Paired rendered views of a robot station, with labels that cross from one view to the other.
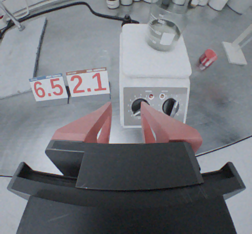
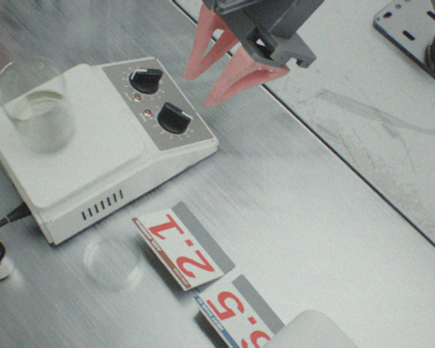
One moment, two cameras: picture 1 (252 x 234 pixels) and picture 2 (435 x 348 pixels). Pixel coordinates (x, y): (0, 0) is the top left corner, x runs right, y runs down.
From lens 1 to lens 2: 0.71 m
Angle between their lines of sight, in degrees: 35
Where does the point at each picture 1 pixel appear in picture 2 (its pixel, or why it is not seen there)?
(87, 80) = (175, 246)
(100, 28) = not seen: outside the picture
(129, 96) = (167, 139)
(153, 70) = (114, 112)
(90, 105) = (216, 229)
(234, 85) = not seen: outside the picture
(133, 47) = (87, 160)
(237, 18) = not seen: outside the picture
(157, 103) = (152, 101)
